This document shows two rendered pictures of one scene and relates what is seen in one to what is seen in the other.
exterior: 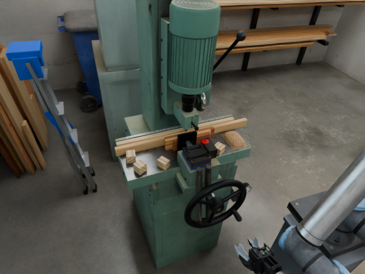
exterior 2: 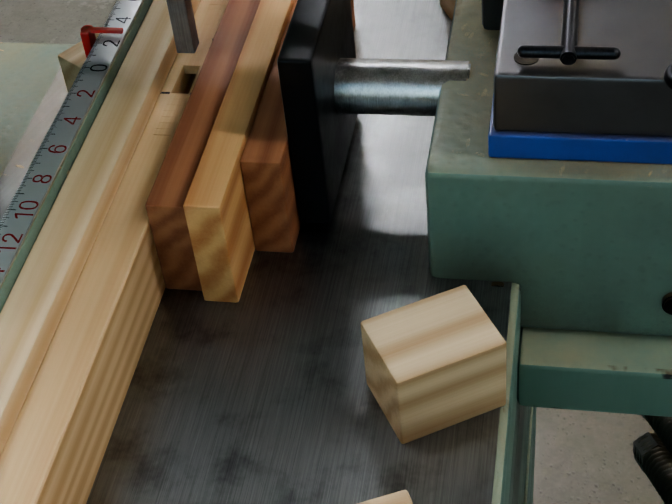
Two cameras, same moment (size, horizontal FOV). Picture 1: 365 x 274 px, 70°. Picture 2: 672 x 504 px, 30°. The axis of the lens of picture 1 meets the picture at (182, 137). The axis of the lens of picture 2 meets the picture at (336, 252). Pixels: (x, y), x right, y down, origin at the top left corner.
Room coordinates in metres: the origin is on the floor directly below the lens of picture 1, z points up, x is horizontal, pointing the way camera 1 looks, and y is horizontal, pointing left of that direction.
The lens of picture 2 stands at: (0.60, 0.34, 1.29)
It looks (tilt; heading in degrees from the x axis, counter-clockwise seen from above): 43 degrees down; 309
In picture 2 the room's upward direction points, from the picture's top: 7 degrees counter-clockwise
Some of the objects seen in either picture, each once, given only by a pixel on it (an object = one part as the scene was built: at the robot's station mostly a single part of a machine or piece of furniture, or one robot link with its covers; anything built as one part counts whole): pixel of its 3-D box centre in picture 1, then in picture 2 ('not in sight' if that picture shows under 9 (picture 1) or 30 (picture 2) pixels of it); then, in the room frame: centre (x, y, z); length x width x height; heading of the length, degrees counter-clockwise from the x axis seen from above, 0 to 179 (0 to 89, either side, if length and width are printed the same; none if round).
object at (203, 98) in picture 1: (199, 100); not in sight; (1.14, -0.07, 1.02); 0.12 x 0.03 x 0.12; 25
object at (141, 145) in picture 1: (186, 135); (199, 95); (0.97, -0.02, 0.92); 0.68 x 0.02 x 0.04; 115
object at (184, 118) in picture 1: (186, 114); not in sight; (0.99, -0.01, 1.03); 0.14 x 0.07 x 0.09; 25
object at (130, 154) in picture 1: (131, 156); not in sight; (0.80, 0.22, 0.92); 0.04 x 0.04 x 0.04; 15
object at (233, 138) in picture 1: (234, 137); not in sight; (0.98, -0.25, 0.91); 0.12 x 0.09 x 0.03; 25
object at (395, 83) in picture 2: (189, 145); (387, 87); (0.87, -0.03, 0.95); 0.09 x 0.07 x 0.09; 115
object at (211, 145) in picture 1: (200, 153); (607, 12); (0.78, -0.08, 0.99); 0.13 x 0.11 x 0.06; 115
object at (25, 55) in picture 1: (61, 129); not in sight; (1.37, 0.83, 0.58); 0.27 x 0.25 x 1.16; 113
